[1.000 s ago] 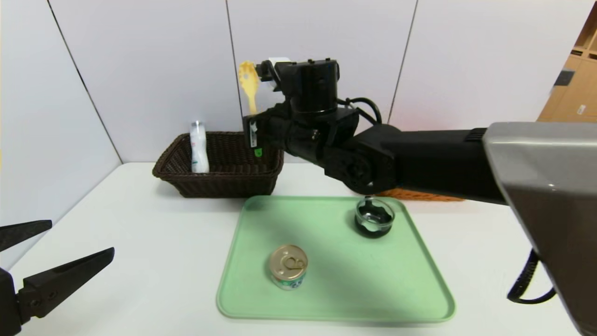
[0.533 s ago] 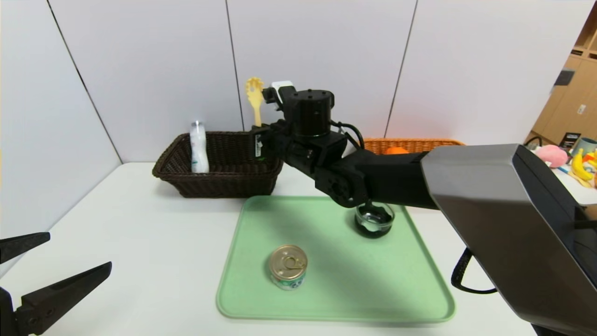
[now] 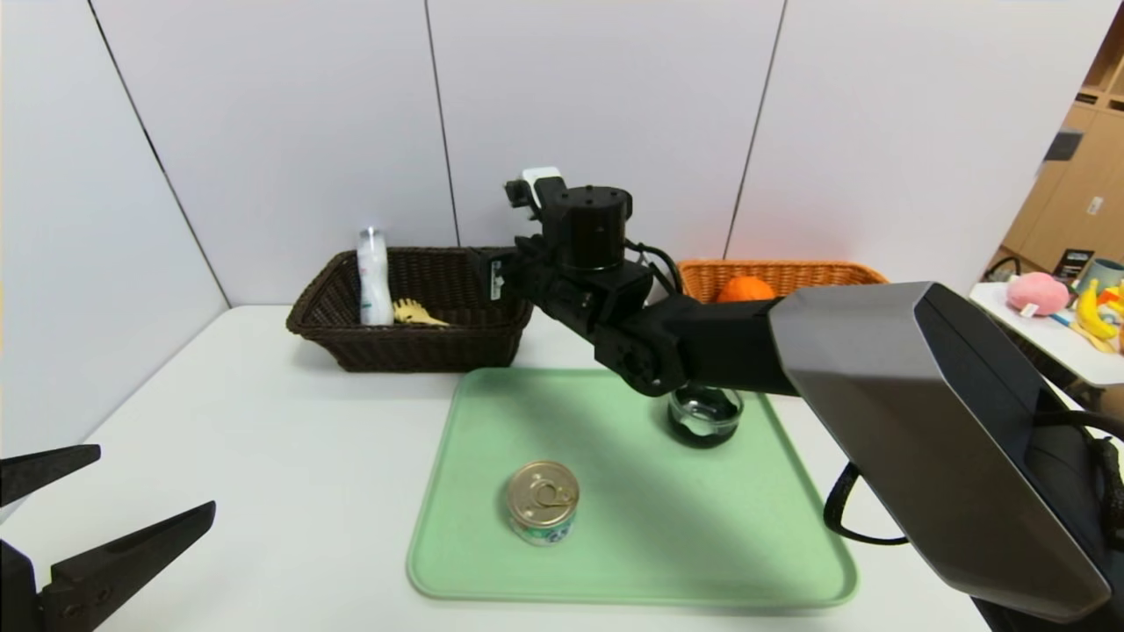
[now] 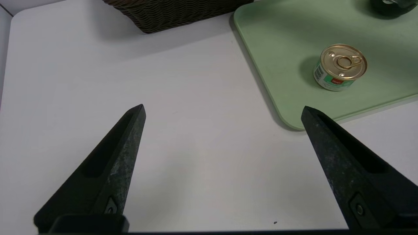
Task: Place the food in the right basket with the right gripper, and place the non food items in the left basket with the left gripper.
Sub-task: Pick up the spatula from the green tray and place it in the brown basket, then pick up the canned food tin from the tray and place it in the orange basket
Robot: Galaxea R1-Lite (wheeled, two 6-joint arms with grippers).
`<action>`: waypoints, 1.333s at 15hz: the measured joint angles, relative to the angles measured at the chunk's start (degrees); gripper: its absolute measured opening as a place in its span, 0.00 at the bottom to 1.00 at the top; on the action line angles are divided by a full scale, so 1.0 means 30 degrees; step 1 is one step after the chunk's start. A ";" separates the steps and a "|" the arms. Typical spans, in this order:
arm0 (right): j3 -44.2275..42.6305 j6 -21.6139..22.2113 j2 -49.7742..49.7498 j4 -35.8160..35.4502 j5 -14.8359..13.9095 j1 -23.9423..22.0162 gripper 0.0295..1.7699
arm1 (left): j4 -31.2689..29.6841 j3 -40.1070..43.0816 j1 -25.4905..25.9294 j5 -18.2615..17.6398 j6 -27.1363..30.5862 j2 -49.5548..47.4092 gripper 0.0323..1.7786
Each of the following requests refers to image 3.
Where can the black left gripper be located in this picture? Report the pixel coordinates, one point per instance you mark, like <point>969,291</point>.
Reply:
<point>18,597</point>

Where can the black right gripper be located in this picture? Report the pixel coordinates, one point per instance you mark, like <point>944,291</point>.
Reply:
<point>493,279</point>

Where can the white spray bottle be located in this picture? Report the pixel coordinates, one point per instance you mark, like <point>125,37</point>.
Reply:
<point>375,281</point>

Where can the gold lid tin can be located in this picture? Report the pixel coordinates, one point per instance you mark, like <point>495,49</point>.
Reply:
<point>543,496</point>

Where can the orange fruit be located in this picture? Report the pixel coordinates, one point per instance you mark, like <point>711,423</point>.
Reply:
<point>745,290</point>

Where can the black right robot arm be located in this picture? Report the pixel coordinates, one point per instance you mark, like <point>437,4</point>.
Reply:
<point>896,395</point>

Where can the dark brown wicker basket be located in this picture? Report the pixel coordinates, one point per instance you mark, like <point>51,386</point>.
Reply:
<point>413,347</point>

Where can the orange wicker basket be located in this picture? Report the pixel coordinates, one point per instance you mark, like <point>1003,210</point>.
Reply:
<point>808,274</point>

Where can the glass bowl black insert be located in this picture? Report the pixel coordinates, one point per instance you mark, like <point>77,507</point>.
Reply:
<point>704,421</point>

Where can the light green plastic tray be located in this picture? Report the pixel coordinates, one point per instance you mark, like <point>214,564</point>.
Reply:
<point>615,544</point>

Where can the pink plush toy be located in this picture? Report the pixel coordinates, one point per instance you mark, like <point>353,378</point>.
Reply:
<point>1036,294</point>

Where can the white side table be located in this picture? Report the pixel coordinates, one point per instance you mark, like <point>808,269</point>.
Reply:
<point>1045,338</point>

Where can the small black box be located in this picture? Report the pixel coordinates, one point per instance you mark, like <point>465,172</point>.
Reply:
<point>1071,263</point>

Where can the grey box on cabinet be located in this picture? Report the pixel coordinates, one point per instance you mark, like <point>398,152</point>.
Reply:
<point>1062,145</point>

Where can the yellow banana toy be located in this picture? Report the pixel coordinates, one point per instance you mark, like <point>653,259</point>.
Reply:
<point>1093,320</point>

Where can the teal cup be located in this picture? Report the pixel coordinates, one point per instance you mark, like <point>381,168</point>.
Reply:
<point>1105,274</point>

